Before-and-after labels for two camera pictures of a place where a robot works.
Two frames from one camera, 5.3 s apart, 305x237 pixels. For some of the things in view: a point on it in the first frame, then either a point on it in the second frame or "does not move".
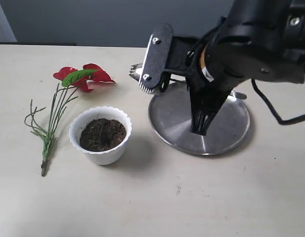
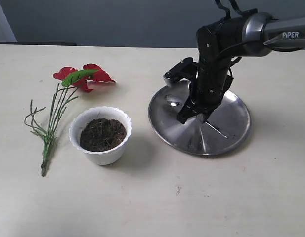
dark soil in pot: [102, 134] does not move
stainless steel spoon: [136, 72] -> [200, 118]
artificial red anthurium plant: [71, 78] does not move
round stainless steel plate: [170, 115] does not move
